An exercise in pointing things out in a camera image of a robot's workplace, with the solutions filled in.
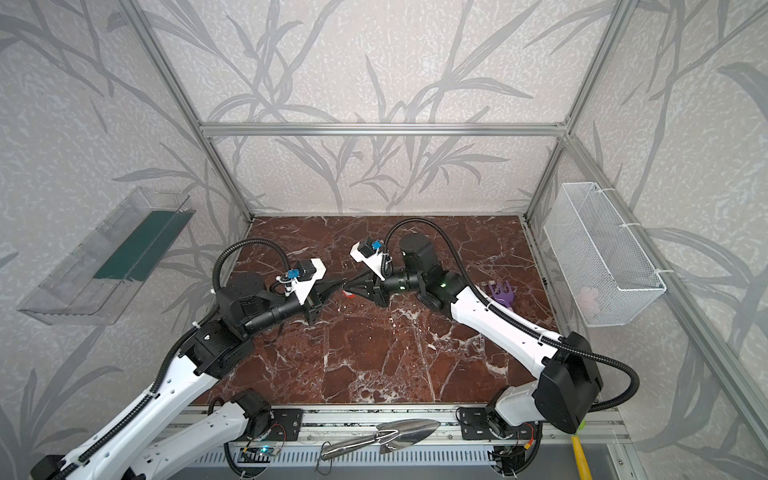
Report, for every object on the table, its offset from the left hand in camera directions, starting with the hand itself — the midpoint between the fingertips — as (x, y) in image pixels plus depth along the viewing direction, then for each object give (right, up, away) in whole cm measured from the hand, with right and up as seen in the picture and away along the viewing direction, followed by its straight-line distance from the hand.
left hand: (345, 274), depth 63 cm
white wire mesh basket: (+55, 0, -2) cm, 55 cm away
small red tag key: (0, -5, +4) cm, 6 cm away
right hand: (0, -1, +4) cm, 4 cm away
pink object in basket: (+58, -7, +10) cm, 59 cm away
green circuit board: (-21, -43, +7) cm, 48 cm away
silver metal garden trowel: (+9, -40, +8) cm, 42 cm away
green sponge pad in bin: (-44, +5, +1) cm, 44 cm away
